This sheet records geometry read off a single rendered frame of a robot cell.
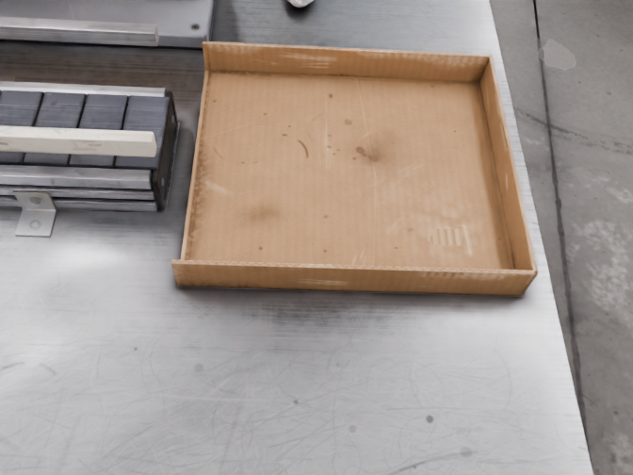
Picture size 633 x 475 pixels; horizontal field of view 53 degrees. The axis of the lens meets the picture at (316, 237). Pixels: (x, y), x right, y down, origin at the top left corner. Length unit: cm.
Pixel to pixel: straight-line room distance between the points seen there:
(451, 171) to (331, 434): 28
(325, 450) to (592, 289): 124
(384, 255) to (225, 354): 16
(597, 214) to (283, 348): 136
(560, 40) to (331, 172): 167
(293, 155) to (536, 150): 130
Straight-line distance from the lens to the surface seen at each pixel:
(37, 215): 62
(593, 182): 186
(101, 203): 60
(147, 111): 60
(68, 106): 62
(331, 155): 62
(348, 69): 69
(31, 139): 56
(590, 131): 197
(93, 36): 57
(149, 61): 73
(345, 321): 53
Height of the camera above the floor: 132
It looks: 58 degrees down
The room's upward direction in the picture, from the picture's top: 6 degrees clockwise
